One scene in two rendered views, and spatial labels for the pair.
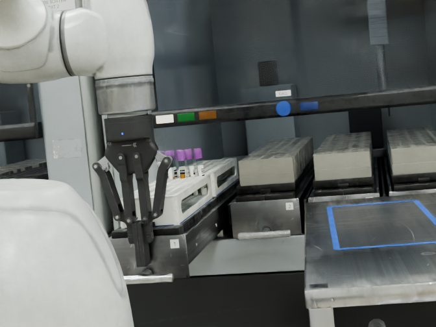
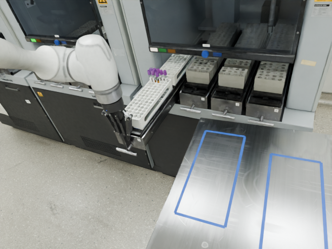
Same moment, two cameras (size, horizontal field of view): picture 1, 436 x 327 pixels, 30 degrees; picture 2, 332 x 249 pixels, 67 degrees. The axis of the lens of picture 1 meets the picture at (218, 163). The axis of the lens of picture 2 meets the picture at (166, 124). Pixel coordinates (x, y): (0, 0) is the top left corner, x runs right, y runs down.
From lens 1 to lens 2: 85 cm
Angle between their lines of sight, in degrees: 41
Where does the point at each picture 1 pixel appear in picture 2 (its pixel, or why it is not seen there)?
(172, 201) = (139, 122)
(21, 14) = (43, 68)
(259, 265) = (190, 115)
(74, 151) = (122, 54)
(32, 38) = (54, 76)
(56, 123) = (113, 41)
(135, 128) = (111, 108)
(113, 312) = not seen: outside the picture
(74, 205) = not seen: outside the picture
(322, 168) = (222, 79)
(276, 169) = (201, 76)
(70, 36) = (72, 72)
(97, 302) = not seen: outside the picture
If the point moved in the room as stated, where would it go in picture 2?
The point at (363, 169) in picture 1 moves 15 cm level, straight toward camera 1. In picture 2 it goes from (240, 84) to (231, 105)
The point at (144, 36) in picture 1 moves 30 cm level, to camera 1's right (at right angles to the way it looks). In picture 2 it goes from (106, 73) to (208, 73)
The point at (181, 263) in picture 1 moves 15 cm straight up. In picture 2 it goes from (142, 145) to (133, 117)
